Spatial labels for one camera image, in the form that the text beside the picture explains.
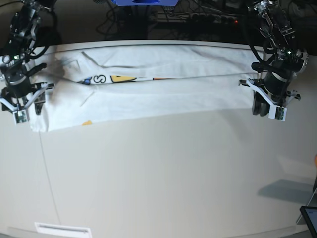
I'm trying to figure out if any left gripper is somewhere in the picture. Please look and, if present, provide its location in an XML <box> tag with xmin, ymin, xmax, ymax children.
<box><xmin>252</xmin><ymin>72</ymin><xmax>292</xmax><ymax>117</ymax></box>

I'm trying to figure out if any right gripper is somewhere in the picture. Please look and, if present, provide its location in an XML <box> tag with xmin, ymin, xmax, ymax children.
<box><xmin>0</xmin><ymin>79</ymin><xmax>46</xmax><ymax>115</ymax></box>

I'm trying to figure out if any white printed T-shirt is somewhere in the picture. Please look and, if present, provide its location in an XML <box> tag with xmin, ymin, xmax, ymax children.
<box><xmin>30</xmin><ymin>45</ymin><xmax>260</xmax><ymax>132</ymax></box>

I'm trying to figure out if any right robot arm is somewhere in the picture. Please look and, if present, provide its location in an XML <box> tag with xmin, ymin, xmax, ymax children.
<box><xmin>0</xmin><ymin>0</ymin><xmax>57</xmax><ymax>115</ymax></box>

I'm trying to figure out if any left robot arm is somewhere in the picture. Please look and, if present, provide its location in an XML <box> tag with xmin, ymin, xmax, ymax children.
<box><xmin>239</xmin><ymin>0</ymin><xmax>308</xmax><ymax>121</ymax></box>

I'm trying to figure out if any black tablet device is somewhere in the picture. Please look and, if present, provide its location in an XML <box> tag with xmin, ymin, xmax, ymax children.
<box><xmin>305</xmin><ymin>209</ymin><xmax>317</xmax><ymax>238</ymax></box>

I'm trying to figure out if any power strip with red light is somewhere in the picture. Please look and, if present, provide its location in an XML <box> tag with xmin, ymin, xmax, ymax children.
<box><xmin>156</xmin><ymin>12</ymin><xmax>239</xmax><ymax>25</ymax></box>

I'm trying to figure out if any white paper label strip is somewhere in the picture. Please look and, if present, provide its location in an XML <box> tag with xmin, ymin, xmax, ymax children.
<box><xmin>35</xmin><ymin>222</ymin><xmax>93</xmax><ymax>238</ymax></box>

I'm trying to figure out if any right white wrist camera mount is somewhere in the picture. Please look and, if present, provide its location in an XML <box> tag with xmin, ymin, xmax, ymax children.
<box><xmin>7</xmin><ymin>82</ymin><xmax>54</xmax><ymax>124</ymax></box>

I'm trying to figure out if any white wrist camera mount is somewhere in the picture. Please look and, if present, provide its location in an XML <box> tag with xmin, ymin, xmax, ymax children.
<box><xmin>239</xmin><ymin>79</ymin><xmax>301</xmax><ymax>121</ymax></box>
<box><xmin>7</xmin><ymin>82</ymin><xmax>54</xmax><ymax>124</ymax></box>

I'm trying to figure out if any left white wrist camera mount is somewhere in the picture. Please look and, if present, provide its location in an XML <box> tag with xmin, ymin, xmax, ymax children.
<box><xmin>239</xmin><ymin>79</ymin><xmax>301</xmax><ymax>121</ymax></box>

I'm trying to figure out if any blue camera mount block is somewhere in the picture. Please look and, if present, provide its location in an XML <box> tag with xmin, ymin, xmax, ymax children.
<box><xmin>112</xmin><ymin>0</ymin><xmax>178</xmax><ymax>6</ymax></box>

